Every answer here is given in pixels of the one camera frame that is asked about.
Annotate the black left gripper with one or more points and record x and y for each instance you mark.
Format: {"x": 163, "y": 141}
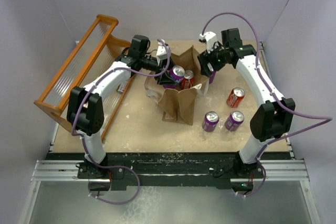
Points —
{"x": 164, "y": 78}

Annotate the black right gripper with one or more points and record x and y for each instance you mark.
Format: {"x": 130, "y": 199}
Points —
{"x": 205, "y": 58}

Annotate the purple soda can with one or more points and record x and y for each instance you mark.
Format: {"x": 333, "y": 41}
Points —
{"x": 235, "y": 119}
{"x": 177, "y": 73}
{"x": 210, "y": 121}
{"x": 212, "y": 77}

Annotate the red cola can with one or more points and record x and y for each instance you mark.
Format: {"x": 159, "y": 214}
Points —
{"x": 235, "y": 98}
{"x": 188, "y": 80}

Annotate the brown canvas tote bag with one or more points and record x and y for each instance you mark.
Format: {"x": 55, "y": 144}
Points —
{"x": 177, "y": 104}

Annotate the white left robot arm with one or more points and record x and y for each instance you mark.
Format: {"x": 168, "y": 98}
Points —
{"x": 85, "y": 110}

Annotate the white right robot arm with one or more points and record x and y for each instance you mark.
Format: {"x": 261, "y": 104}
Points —
{"x": 244, "y": 62}

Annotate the small brown packet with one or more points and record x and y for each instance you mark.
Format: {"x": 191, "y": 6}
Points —
{"x": 122, "y": 87}

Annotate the orange wooden framed tray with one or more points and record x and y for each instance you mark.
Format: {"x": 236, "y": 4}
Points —
{"x": 92, "y": 56}

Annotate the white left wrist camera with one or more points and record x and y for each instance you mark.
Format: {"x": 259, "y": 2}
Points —
{"x": 162, "y": 53}

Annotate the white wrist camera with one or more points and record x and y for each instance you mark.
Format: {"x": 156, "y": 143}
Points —
{"x": 210, "y": 40}
{"x": 162, "y": 53}

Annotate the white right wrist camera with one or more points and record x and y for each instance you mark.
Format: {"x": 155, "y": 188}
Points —
{"x": 210, "y": 40}

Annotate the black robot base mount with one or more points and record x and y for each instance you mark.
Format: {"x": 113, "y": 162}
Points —
{"x": 209, "y": 169}

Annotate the aluminium front rail frame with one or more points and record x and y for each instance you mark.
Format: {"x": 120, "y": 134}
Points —
{"x": 283, "y": 195}

